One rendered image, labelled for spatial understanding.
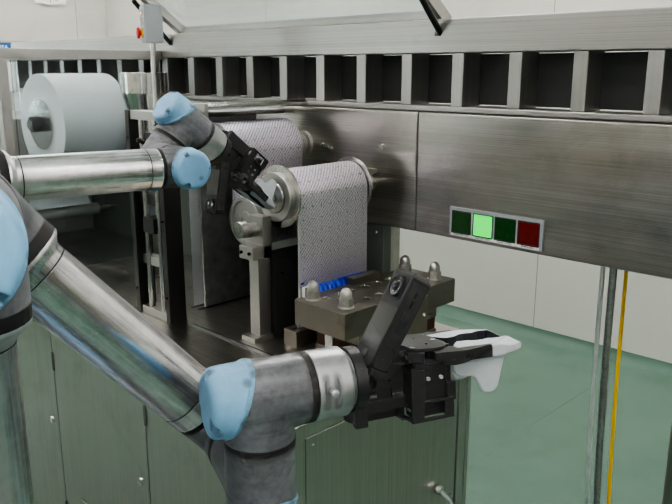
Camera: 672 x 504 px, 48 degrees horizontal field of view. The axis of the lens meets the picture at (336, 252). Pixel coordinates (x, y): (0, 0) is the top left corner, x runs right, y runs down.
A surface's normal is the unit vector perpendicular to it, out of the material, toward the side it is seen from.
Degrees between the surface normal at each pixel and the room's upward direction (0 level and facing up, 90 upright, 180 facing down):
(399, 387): 82
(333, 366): 41
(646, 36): 90
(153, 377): 93
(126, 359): 93
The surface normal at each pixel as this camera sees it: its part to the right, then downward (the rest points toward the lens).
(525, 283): -0.70, 0.17
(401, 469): 0.71, 0.17
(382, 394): 0.39, 0.09
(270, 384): 0.32, -0.35
